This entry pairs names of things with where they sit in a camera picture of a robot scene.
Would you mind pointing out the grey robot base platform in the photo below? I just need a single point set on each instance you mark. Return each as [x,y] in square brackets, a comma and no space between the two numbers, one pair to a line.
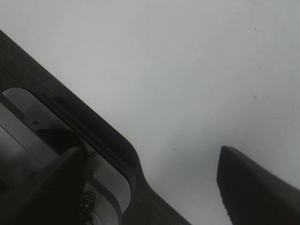
[34,131]

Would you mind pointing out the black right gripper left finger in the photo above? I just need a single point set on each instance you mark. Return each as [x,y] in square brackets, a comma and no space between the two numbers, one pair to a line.
[51,196]

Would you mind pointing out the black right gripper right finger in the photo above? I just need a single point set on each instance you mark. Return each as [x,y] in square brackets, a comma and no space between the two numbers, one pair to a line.
[252,195]

